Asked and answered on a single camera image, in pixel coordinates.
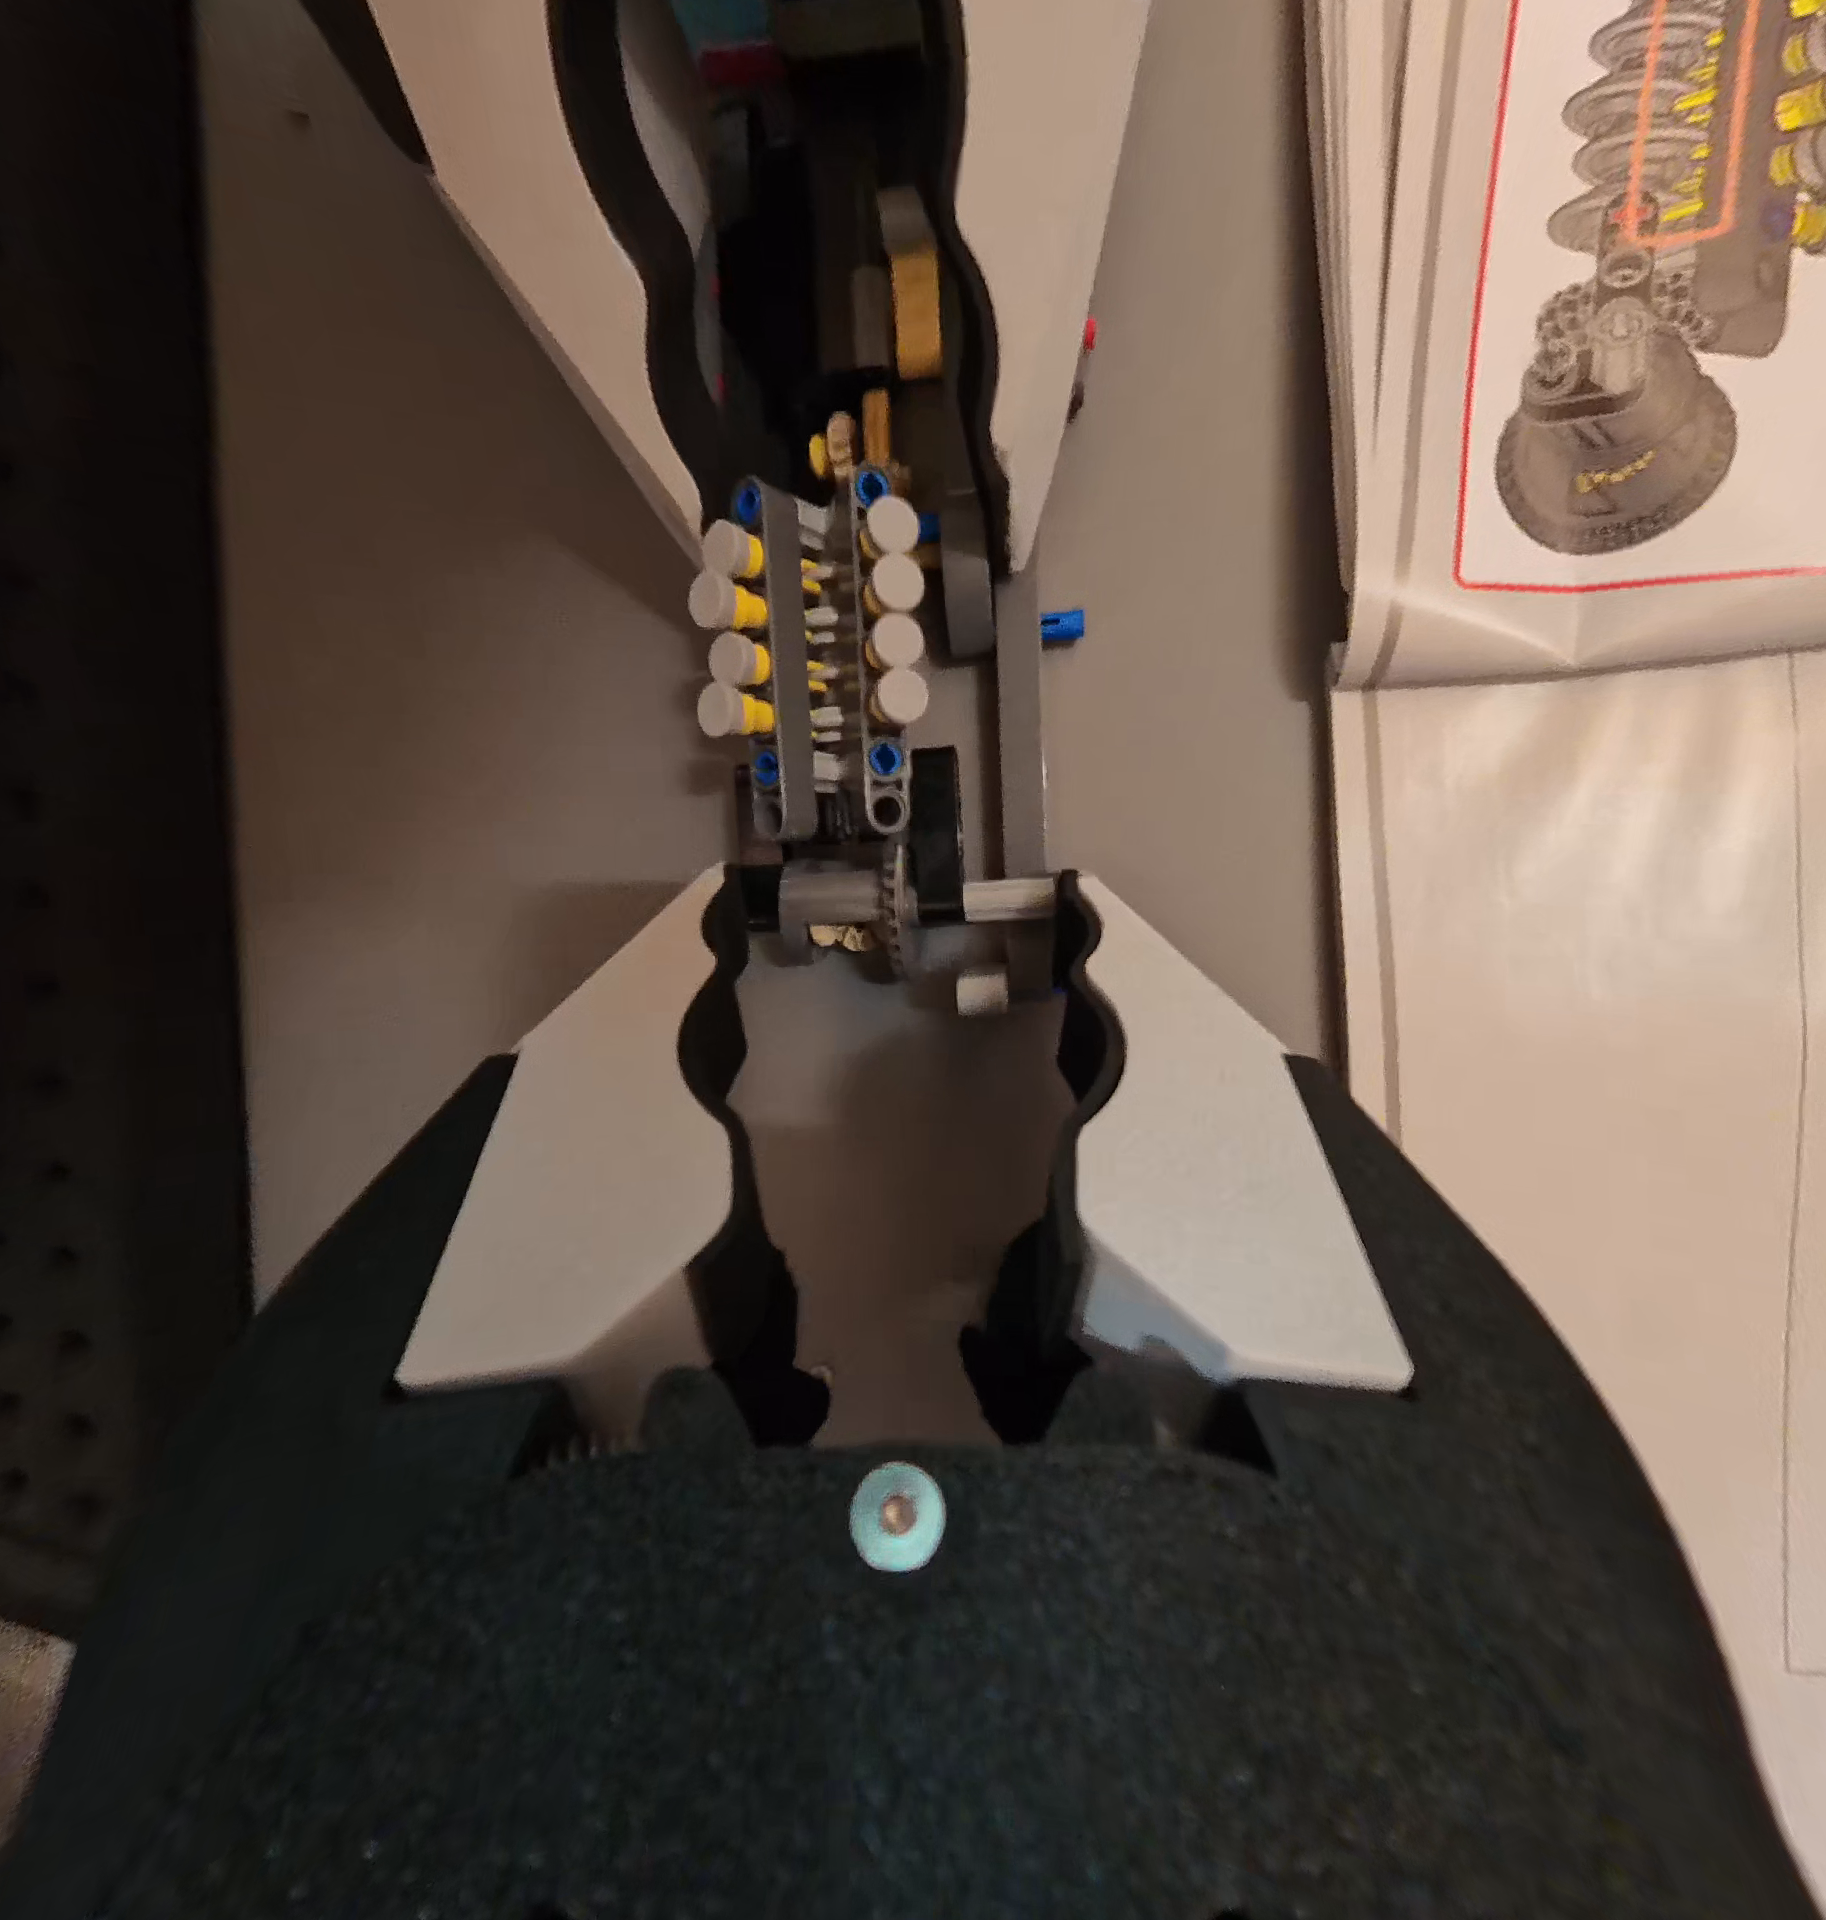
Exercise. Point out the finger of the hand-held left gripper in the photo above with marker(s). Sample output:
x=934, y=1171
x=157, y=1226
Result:
x=508, y=121
x=1048, y=150

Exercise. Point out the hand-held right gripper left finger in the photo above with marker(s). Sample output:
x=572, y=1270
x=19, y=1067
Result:
x=582, y=1201

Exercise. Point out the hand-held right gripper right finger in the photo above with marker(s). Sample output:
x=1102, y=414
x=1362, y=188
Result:
x=1243, y=1201

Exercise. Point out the black perforated pad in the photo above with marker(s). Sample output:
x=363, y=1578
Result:
x=73, y=751

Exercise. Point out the brick-built engine block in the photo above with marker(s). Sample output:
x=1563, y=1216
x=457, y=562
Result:
x=791, y=674

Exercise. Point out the building instruction booklet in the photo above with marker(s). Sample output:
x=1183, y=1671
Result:
x=1573, y=1050

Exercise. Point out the brick-built car chassis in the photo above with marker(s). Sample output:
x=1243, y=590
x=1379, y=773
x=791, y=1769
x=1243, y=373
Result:
x=1018, y=721

